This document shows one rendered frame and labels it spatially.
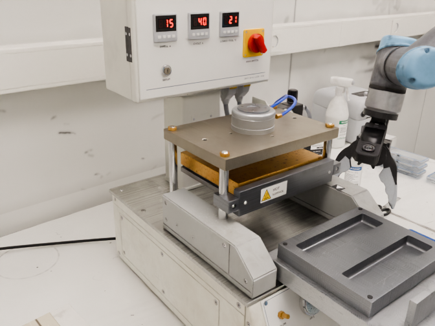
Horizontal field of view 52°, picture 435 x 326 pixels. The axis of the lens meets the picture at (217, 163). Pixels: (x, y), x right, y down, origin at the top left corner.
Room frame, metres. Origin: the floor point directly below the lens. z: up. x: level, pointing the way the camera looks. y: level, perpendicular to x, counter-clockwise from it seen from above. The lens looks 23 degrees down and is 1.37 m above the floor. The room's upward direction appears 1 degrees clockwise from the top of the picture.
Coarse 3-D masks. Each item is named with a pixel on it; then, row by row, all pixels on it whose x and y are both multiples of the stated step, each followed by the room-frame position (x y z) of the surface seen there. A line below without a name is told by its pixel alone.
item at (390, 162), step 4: (388, 152) 0.87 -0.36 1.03; (388, 156) 0.87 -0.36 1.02; (388, 160) 0.87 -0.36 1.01; (392, 160) 0.86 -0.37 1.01; (384, 164) 0.87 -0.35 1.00; (388, 164) 0.87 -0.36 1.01; (392, 164) 0.86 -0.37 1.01; (396, 164) 0.87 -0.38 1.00; (392, 168) 0.86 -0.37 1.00; (396, 168) 0.86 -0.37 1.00; (392, 172) 0.86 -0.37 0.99; (396, 172) 0.86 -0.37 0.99; (392, 176) 0.86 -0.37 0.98; (396, 176) 0.85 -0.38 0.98; (396, 180) 0.85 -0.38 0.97; (396, 184) 0.85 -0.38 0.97
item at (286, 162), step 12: (192, 156) 0.76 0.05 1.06; (276, 156) 0.77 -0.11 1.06; (288, 156) 0.77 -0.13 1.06; (300, 156) 0.77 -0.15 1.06; (312, 156) 0.77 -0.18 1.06; (192, 168) 0.75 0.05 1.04; (204, 168) 0.72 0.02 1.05; (216, 168) 0.71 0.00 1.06; (240, 168) 0.71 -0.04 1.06; (252, 168) 0.71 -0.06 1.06; (264, 168) 0.71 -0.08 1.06; (276, 168) 0.71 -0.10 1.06; (288, 168) 0.72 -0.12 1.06; (204, 180) 0.72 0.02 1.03; (216, 180) 0.69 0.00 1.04; (240, 180) 0.66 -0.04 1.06; (252, 180) 0.66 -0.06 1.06
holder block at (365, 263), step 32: (320, 224) 0.63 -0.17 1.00; (352, 224) 0.66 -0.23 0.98; (384, 224) 0.64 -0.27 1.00; (288, 256) 0.56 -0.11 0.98; (320, 256) 0.54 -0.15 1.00; (352, 256) 0.54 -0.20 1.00; (384, 256) 0.57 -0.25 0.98; (416, 256) 0.57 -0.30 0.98; (352, 288) 0.47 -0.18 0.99; (384, 288) 0.47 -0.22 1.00
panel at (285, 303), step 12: (288, 288) 0.56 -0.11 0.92; (264, 300) 0.53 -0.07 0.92; (276, 300) 0.54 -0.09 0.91; (288, 300) 0.55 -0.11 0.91; (264, 312) 0.52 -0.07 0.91; (276, 312) 0.53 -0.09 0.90; (288, 312) 0.54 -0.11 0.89; (300, 312) 0.55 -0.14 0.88; (276, 324) 0.52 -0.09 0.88; (288, 324) 0.53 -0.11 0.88; (300, 324) 0.54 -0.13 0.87; (312, 324) 0.56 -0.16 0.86; (324, 324) 0.57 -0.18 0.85; (336, 324) 0.58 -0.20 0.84
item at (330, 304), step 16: (272, 256) 0.58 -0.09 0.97; (288, 272) 0.54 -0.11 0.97; (304, 288) 0.52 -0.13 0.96; (320, 288) 0.50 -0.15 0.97; (416, 288) 0.51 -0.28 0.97; (432, 288) 0.46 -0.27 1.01; (320, 304) 0.49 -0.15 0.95; (336, 304) 0.47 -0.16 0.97; (400, 304) 0.47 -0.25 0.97; (416, 304) 0.43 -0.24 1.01; (432, 304) 0.45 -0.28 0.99; (336, 320) 0.47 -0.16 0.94; (352, 320) 0.45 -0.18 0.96; (368, 320) 0.44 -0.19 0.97; (384, 320) 0.44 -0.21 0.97; (400, 320) 0.44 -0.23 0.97; (416, 320) 0.43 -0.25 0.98; (432, 320) 0.44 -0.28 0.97
